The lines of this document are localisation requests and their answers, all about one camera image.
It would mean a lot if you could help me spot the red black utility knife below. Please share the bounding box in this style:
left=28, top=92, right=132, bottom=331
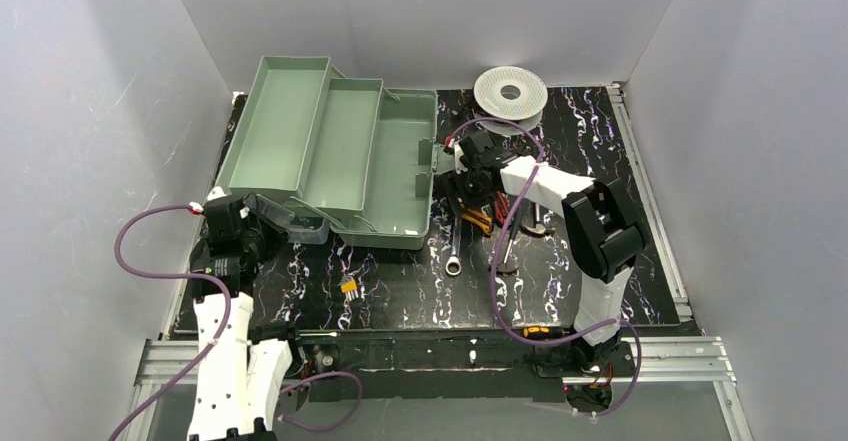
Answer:
left=492, top=192, right=510, bottom=227

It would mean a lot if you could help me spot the orange utility knife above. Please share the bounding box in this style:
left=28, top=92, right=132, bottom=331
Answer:
left=461, top=209, right=495, bottom=237

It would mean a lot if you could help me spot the green handled screwdriver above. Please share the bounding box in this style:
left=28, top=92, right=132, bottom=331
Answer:
left=492, top=229, right=518, bottom=276

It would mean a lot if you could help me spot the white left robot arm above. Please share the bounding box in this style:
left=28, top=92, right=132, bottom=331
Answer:
left=186, top=187, right=293, bottom=440

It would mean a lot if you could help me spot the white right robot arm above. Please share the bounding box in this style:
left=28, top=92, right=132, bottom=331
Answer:
left=437, top=130, right=650, bottom=351

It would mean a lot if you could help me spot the silver combination wrench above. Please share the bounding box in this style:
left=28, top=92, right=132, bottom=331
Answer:
left=445, top=216, right=462, bottom=277

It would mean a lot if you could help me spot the black marbled table mat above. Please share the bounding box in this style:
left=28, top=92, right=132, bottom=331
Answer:
left=247, top=87, right=678, bottom=346

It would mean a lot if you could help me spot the white filament spool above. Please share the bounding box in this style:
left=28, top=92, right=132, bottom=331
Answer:
left=473, top=66, right=548, bottom=137

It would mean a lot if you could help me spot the small yellow bit holder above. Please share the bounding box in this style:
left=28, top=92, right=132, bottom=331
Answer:
left=340, top=278, right=361, bottom=302

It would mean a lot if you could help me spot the yellow black screwdriver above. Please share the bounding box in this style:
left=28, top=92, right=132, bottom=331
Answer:
left=522, top=326, right=567, bottom=341

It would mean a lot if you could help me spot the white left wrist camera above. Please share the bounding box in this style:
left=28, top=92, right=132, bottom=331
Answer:
left=187, top=186, right=229, bottom=215

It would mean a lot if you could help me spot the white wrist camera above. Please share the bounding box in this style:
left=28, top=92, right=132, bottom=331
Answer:
left=187, top=186, right=229, bottom=215
left=444, top=137, right=467, bottom=172

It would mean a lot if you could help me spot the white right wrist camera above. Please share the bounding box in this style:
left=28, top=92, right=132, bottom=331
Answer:
left=444, top=137, right=467, bottom=172

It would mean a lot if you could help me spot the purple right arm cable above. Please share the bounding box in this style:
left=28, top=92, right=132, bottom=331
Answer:
left=447, top=117, right=644, bottom=418

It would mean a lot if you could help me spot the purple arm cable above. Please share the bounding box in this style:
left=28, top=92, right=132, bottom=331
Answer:
left=105, top=204, right=364, bottom=441
left=447, top=117, right=644, bottom=418

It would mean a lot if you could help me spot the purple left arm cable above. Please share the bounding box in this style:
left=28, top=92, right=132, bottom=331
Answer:
left=105, top=204, right=364, bottom=441

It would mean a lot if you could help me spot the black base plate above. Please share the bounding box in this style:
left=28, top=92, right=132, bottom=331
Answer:
left=285, top=329, right=636, bottom=403

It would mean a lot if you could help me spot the aluminium frame rail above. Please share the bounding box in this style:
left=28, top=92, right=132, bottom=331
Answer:
left=123, top=337, right=753, bottom=441

